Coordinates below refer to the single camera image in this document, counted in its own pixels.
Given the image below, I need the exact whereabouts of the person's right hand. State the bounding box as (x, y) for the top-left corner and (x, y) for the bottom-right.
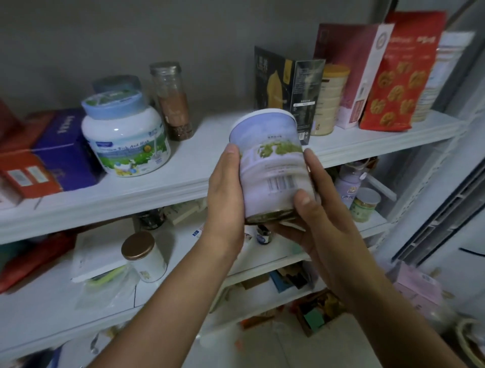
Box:
(265, 148), (372, 304)

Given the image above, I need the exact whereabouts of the person's left hand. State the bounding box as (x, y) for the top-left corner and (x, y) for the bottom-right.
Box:
(199, 144), (247, 259)

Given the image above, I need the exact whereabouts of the white metal shelving unit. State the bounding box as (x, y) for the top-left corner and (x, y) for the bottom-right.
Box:
(0, 0), (485, 361)

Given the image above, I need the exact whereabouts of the large white green milk tin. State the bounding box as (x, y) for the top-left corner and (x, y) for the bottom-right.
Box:
(229, 108), (315, 224)

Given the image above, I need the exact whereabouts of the clear bottle silver lid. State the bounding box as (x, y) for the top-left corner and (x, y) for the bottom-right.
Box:
(149, 61), (196, 142)

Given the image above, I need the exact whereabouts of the white tub green label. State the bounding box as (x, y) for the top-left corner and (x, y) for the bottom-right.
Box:
(81, 89), (172, 178)

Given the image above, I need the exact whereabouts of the black box yellow print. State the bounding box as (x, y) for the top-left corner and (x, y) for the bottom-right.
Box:
(254, 47), (327, 145)

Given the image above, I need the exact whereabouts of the purple blue long box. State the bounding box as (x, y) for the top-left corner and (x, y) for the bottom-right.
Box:
(30, 108), (103, 192)

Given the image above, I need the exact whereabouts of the orange red long box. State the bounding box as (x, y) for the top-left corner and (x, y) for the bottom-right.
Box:
(0, 114), (63, 200)

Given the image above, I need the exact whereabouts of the person's right forearm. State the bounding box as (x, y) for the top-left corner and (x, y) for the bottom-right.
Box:
(337, 269), (467, 368)

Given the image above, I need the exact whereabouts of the person's left forearm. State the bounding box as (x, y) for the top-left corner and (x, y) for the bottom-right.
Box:
(87, 239), (239, 368)

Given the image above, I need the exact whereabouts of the white flat box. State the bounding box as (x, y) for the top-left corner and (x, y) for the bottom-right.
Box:
(70, 218), (137, 284)

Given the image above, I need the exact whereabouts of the pink cherry blossom box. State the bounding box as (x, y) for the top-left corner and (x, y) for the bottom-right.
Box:
(314, 23), (395, 130)

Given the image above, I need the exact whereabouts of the small green jar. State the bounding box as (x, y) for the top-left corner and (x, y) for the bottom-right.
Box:
(350, 187), (382, 222)

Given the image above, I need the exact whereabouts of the lavender bottle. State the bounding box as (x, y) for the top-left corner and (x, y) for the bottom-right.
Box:
(333, 163), (372, 209)

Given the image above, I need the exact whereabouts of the dark jar with lid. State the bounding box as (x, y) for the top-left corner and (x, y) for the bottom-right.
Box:
(136, 211), (166, 231)

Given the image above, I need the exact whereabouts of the brown carton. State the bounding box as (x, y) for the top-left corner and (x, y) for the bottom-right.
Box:
(292, 292), (342, 337)

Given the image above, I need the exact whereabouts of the pink carton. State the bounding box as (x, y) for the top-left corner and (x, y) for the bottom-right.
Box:
(386, 261), (444, 304)

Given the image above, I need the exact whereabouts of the white standing air conditioner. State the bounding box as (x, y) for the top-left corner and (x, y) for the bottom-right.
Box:
(390, 136), (485, 266)

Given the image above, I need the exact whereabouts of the white tub blue lid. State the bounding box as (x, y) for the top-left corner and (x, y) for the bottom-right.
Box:
(91, 74), (143, 96)

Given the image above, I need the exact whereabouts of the waste basket with rubbish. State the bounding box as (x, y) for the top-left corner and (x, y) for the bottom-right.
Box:
(455, 317), (485, 368)

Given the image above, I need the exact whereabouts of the red patterned bag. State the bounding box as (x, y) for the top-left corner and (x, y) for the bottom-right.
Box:
(359, 11), (448, 133)

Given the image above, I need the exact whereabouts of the red pouch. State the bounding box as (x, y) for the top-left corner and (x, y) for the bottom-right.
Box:
(0, 231), (77, 294)

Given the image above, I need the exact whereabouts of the white striped canister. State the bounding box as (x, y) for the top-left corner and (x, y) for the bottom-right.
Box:
(413, 30), (476, 122)

